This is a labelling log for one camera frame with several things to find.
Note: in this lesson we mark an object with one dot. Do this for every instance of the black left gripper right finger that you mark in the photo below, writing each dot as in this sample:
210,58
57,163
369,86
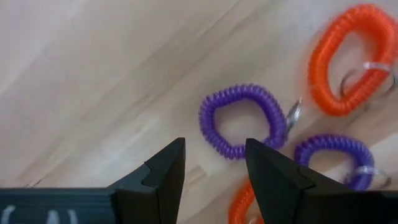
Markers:
295,202

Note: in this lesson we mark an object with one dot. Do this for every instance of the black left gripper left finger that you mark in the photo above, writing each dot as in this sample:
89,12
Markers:
140,202

